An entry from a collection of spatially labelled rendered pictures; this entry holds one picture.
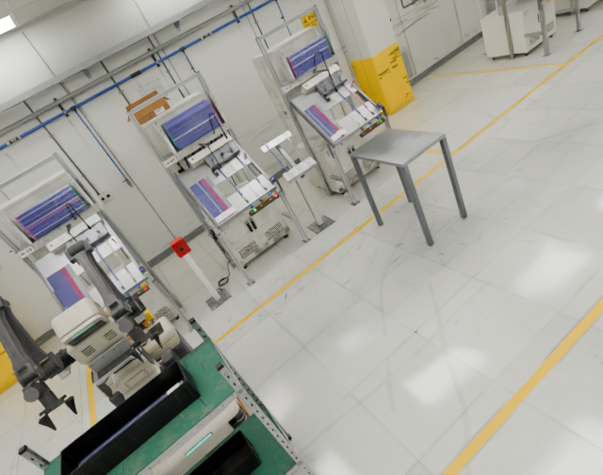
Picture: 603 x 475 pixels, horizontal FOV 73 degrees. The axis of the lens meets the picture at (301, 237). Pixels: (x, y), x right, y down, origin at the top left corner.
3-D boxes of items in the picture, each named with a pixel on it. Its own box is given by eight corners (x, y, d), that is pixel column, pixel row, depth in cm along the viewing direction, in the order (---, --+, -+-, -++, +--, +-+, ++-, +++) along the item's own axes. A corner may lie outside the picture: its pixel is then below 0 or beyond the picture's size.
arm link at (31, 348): (7, 292, 193) (-14, 305, 190) (-7, 294, 180) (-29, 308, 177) (66, 366, 196) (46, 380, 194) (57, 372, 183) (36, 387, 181)
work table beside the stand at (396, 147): (431, 246, 336) (402, 164, 298) (378, 225, 395) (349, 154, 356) (467, 216, 347) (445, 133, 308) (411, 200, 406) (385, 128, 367)
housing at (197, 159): (235, 146, 419) (233, 138, 406) (195, 171, 405) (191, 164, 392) (230, 141, 421) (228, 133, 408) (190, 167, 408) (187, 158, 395)
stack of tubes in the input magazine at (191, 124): (222, 123, 398) (208, 98, 385) (179, 151, 384) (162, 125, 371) (219, 123, 408) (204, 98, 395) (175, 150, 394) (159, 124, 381)
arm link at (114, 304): (88, 241, 198) (67, 254, 195) (83, 237, 192) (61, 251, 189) (135, 309, 186) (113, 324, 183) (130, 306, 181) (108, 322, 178)
